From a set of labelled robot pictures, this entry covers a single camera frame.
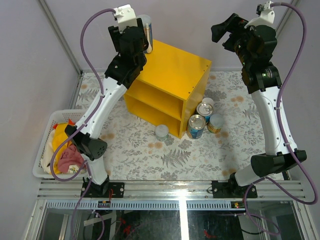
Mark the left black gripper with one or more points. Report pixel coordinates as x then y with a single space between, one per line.
113 32

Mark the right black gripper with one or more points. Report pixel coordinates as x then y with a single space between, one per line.
218 30

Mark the tall can with white spoon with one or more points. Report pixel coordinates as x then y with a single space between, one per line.
147 26

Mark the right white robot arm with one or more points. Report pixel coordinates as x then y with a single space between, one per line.
263 83

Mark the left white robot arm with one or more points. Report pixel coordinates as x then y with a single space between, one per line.
85 134

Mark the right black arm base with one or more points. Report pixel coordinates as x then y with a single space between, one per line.
235 187

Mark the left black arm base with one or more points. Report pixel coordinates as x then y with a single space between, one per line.
107 189

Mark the yellow wooden shelf cabinet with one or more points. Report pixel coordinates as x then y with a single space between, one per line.
169 88

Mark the small yellow can white lid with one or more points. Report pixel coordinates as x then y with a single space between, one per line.
208 100

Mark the rear silver pull-tab can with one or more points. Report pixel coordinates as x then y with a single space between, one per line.
205 110

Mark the wide yellow can clear lid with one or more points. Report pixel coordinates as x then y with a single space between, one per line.
215 123

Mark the blue can silver pull-tab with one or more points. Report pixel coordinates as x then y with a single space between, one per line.
195 127

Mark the short grey can clear lid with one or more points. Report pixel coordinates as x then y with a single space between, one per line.
161 132

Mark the white plastic laundry basket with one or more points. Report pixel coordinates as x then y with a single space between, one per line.
97 168

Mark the yellow cloth in basket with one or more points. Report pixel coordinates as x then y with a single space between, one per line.
60 137

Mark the pink cloth in basket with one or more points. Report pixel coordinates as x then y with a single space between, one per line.
70 161

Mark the white cloth in basket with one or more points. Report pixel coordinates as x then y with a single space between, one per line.
49 149

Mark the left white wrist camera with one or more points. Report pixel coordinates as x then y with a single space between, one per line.
125 17

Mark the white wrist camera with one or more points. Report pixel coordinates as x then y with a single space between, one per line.
266 16
125 17

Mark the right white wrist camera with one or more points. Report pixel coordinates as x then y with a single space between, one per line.
266 16

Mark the aluminium front rail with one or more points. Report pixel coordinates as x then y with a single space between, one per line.
140 195

